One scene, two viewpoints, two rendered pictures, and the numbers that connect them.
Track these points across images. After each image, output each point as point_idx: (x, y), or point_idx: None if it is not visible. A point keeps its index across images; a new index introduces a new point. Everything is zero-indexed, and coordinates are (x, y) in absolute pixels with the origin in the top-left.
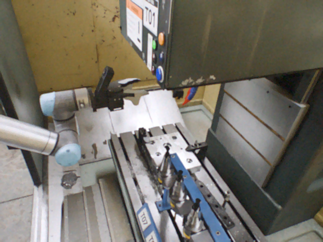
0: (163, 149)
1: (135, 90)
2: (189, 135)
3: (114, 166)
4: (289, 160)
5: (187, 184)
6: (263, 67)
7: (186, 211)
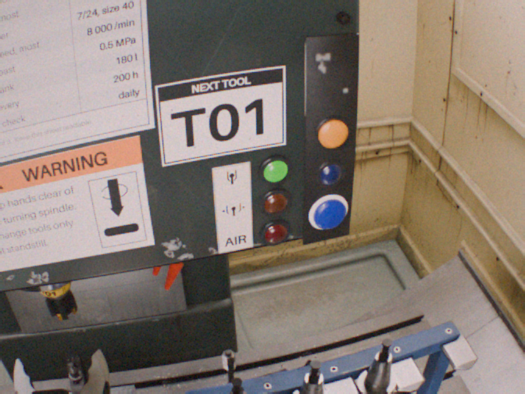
0: None
1: (94, 377)
2: (8, 385)
3: None
4: None
5: (291, 383)
6: None
7: (352, 392)
